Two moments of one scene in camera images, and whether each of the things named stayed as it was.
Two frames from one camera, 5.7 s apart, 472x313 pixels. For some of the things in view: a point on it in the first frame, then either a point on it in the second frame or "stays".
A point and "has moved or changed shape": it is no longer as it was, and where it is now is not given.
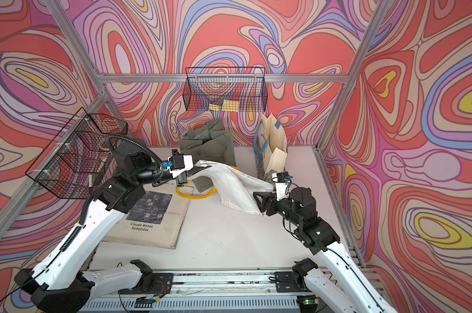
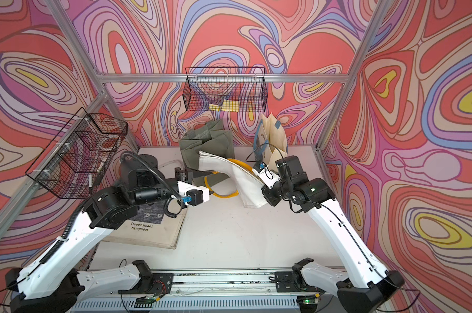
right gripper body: x=275 y=207 to x=274 y=195
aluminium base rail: x=217 y=291 stays
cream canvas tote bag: x=157 y=219 stays
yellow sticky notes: x=229 y=105 stays
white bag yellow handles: x=238 y=190 has moved or changed shape
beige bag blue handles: x=270 y=147 stays
